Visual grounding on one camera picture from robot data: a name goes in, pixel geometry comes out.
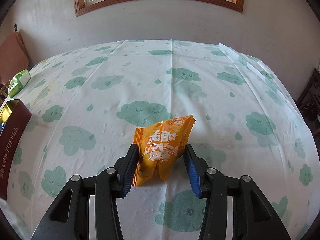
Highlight light wooden chair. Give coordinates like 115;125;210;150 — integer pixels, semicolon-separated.
0;81;10;99

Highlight maroon tin box gold interior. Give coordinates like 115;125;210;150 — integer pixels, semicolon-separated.
0;99;32;201

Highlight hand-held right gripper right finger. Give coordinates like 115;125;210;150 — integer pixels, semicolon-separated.
184;144;292;240

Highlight green tissue pack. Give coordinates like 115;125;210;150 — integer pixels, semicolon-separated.
8;69;32;98

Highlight dark wooden chair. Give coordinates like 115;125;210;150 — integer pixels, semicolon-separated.
296;67;320;123

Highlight orange snack packet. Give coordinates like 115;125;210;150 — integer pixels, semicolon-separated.
132;114;195;187

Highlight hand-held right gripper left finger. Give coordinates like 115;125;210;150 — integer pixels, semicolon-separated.
31;143;140;240

